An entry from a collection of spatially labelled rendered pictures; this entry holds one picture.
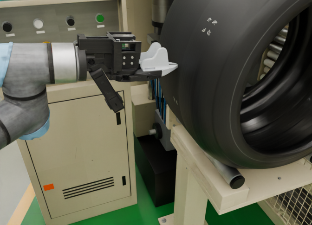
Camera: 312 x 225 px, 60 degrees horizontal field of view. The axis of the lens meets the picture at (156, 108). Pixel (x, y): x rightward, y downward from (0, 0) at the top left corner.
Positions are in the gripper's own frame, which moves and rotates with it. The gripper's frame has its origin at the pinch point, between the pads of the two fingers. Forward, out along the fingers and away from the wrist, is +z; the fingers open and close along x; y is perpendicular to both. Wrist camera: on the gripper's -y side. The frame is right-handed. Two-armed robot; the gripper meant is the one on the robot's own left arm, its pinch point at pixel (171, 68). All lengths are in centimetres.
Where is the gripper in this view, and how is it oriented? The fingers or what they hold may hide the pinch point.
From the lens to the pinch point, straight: 60.3
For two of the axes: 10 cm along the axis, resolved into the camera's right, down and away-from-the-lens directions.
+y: 1.0, -8.7, -4.9
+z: 9.3, -0.9, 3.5
